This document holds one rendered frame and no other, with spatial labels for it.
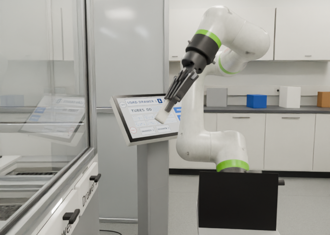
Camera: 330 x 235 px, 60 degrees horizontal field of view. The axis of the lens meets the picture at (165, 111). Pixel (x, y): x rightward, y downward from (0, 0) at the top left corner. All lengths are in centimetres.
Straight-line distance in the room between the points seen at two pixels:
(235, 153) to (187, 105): 29
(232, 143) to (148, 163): 70
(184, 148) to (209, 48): 45
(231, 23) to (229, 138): 48
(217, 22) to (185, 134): 48
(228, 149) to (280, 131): 282
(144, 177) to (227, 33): 112
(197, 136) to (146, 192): 74
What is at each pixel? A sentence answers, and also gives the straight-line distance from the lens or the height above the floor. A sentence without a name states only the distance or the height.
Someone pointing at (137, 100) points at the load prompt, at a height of 116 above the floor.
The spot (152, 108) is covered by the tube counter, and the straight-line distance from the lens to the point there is 172.
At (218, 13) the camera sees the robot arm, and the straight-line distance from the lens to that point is 94.
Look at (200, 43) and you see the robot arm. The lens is 89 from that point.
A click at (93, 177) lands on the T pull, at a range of 117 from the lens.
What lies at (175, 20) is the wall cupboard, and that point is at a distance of 413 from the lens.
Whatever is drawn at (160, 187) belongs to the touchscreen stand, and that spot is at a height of 62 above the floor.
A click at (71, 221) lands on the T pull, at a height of 91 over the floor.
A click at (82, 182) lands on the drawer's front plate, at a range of 108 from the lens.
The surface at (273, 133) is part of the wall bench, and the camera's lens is 393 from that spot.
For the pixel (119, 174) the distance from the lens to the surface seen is 264.
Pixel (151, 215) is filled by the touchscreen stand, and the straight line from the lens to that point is 188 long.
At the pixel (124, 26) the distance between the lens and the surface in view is 252.
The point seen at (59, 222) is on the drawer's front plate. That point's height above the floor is 90.
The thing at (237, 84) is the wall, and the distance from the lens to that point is 448.
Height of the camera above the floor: 129
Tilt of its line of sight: 6 degrees down
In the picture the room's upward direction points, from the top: straight up
